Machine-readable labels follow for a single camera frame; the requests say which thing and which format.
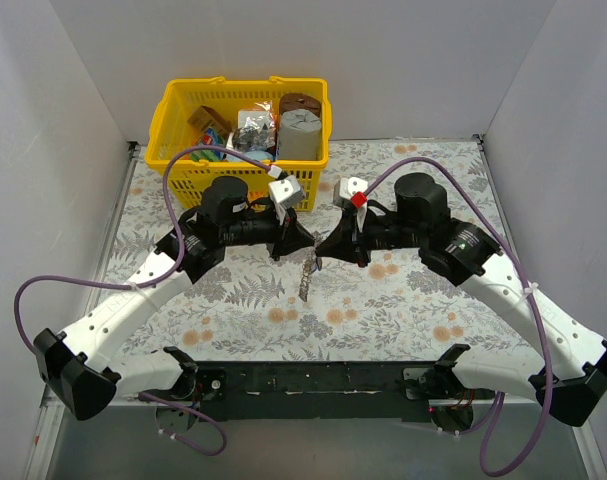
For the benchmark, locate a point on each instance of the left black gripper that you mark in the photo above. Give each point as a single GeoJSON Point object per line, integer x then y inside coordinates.
{"type": "Point", "coordinates": [284, 235]}

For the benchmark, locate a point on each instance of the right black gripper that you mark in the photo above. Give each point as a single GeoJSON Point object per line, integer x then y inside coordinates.
{"type": "Point", "coordinates": [357, 238]}

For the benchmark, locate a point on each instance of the metal ring disc with keyrings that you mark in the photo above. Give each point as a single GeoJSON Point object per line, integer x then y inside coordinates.
{"type": "Point", "coordinates": [311, 265]}

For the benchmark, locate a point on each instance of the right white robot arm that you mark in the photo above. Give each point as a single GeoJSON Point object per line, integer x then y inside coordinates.
{"type": "Point", "coordinates": [468, 258]}

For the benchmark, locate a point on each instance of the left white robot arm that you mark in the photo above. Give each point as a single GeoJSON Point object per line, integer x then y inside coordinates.
{"type": "Point", "coordinates": [80, 365]}

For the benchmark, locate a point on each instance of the floral patterned mat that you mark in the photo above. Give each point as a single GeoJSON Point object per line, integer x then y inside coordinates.
{"type": "Point", "coordinates": [249, 309]}

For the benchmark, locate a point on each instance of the silver foil bag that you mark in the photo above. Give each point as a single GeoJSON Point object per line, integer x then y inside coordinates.
{"type": "Point", "coordinates": [255, 130]}

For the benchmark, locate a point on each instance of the green snack packet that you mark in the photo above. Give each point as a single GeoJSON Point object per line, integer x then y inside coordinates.
{"type": "Point", "coordinates": [211, 136]}

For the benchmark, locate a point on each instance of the brown cylinder roll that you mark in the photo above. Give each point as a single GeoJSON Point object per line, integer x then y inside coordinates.
{"type": "Point", "coordinates": [296, 101]}

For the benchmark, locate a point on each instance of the brown cardboard box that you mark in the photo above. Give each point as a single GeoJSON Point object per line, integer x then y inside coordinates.
{"type": "Point", "coordinates": [205, 117]}

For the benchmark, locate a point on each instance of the yellow plastic basket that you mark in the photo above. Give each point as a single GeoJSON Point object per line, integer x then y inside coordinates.
{"type": "Point", "coordinates": [169, 133]}

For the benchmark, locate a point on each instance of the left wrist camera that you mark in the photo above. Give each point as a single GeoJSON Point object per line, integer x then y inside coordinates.
{"type": "Point", "coordinates": [285, 193]}

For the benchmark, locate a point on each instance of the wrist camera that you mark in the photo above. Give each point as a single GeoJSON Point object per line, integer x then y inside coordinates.
{"type": "Point", "coordinates": [349, 193]}
{"type": "Point", "coordinates": [285, 193]}

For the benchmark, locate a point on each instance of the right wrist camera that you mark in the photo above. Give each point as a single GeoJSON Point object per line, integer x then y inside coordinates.
{"type": "Point", "coordinates": [349, 193]}

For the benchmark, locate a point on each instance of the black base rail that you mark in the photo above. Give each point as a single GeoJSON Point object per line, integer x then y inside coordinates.
{"type": "Point", "coordinates": [287, 390]}

